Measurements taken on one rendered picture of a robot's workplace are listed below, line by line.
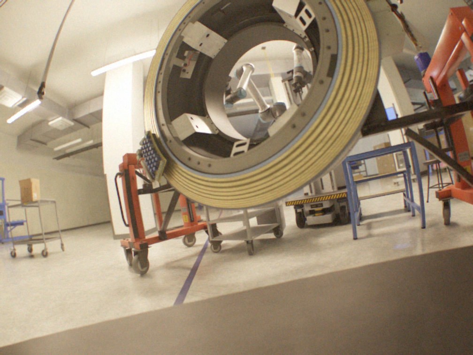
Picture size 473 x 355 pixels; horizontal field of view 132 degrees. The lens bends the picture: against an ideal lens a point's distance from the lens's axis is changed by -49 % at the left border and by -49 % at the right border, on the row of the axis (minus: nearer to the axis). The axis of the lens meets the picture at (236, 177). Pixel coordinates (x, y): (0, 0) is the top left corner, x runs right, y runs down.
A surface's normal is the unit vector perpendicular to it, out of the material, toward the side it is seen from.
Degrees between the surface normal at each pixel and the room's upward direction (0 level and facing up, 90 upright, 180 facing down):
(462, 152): 90
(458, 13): 90
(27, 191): 90
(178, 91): 101
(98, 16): 180
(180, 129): 76
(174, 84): 106
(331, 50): 90
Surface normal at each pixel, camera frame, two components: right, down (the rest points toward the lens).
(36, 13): 0.18, 0.98
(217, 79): 0.76, 0.34
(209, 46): 0.50, 0.79
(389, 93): -0.98, 0.18
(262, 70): 0.04, -0.09
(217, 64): 0.66, 0.60
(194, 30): -0.22, 0.47
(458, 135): -0.60, 0.04
